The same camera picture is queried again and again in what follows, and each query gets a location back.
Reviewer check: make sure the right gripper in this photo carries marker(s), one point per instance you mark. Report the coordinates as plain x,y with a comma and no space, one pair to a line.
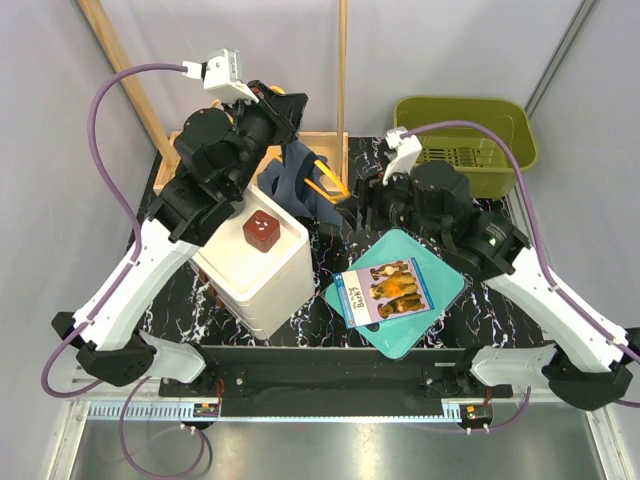
369,191

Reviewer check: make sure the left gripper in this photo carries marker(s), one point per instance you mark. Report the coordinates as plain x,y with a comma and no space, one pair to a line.
289,106

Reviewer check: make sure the yellow plastic hanger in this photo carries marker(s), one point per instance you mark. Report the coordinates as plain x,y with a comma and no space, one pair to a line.
329,184

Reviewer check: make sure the blue tank top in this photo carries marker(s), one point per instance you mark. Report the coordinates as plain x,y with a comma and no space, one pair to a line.
285,183

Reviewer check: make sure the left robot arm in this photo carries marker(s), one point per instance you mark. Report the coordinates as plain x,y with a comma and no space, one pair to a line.
220,149

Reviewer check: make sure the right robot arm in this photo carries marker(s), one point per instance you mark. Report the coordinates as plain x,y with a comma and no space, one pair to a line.
586,363

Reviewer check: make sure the dog picture book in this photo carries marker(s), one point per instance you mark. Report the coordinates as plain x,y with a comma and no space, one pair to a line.
372,295

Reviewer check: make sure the red cube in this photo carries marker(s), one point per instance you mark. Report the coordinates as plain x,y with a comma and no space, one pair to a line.
261,231

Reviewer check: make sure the white foam box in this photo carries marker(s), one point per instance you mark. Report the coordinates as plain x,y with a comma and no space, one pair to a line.
261,290

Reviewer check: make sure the teal cutting board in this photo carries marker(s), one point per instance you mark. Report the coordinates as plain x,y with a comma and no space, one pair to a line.
394,338

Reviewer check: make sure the wooden clothes rack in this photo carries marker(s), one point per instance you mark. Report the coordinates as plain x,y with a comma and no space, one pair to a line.
334,147

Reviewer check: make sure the green plastic basket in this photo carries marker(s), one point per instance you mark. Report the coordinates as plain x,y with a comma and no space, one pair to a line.
490,173

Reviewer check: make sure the black marble mat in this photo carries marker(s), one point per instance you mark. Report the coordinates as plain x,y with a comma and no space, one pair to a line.
186,310

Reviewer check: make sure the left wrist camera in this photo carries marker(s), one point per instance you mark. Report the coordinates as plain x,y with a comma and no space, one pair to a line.
221,76

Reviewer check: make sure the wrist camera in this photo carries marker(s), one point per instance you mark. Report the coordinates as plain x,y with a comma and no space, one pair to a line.
403,152
221,76

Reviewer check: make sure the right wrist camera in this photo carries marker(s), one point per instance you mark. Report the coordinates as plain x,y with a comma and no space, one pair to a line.
403,152

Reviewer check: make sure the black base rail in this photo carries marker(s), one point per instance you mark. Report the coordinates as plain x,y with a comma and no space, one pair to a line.
331,384

